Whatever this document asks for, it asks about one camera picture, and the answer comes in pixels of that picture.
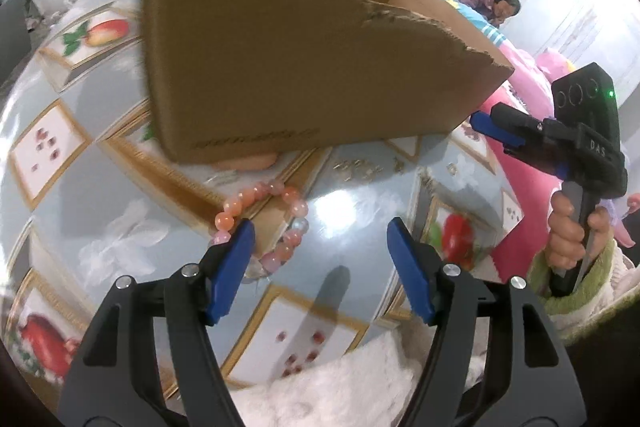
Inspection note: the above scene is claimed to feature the pink bead bracelet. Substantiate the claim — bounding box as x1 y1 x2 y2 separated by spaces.
212 181 310 280

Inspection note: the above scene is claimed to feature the brown cardboard box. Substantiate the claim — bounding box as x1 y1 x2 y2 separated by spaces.
141 0 516 165

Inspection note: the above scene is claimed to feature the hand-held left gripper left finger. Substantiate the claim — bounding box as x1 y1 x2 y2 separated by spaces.
57 218 257 427

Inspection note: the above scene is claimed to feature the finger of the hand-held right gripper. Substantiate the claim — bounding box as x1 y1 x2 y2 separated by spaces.
495 134 568 182
470 103 548 140

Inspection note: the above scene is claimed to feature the pink blanket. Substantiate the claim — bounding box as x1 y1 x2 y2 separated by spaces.
462 42 591 280

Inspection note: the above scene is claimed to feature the person's right hand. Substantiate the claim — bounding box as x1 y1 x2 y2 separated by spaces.
546 189 613 272

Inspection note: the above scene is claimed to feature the fruit print tablecloth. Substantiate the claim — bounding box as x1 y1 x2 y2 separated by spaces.
0 0 526 408

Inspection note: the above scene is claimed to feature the dark grey chair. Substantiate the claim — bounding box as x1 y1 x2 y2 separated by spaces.
0 0 32 84

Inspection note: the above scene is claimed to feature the pink round pad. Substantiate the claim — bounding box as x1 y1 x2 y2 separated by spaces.
217 152 278 170

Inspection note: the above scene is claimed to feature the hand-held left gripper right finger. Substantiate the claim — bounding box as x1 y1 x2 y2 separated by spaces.
386 217 587 427

